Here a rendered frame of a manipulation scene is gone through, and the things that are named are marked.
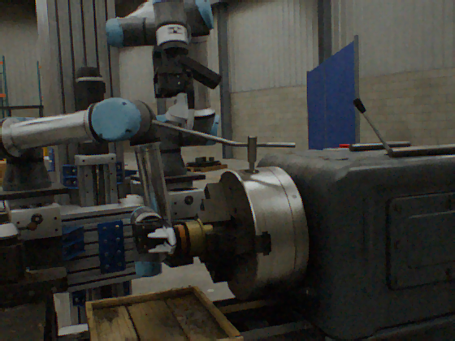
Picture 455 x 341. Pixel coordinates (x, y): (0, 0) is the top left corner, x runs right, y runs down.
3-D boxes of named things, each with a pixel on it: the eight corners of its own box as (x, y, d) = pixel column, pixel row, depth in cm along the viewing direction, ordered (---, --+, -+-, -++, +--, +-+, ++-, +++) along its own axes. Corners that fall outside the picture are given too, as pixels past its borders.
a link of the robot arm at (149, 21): (153, 27, 132) (144, 7, 121) (192, 25, 132) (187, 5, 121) (153, 53, 131) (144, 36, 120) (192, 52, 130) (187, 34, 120)
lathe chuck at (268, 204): (240, 260, 136) (244, 154, 127) (291, 320, 108) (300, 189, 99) (211, 264, 133) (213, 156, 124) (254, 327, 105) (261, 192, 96)
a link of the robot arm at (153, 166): (128, 104, 151) (154, 252, 154) (113, 103, 140) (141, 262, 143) (162, 97, 148) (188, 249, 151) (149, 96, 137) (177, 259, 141)
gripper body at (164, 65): (154, 101, 114) (149, 54, 116) (189, 101, 117) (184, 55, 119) (161, 90, 107) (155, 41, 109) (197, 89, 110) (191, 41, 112)
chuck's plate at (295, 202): (252, 258, 137) (256, 153, 129) (304, 317, 109) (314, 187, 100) (240, 260, 136) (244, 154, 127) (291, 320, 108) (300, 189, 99)
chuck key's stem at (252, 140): (255, 181, 114) (257, 135, 110) (256, 184, 111) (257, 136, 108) (246, 181, 114) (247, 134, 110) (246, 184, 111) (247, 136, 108)
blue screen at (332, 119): (291, 183, 1006) (288, 71, 982) (328, 182, 1004) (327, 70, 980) (327, 226, 596) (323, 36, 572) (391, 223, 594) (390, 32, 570)
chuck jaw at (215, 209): (238, 225, 119) (227, 183, 124) (243, 217, 115) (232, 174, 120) (196, 230, 115) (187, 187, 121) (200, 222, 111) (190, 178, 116)
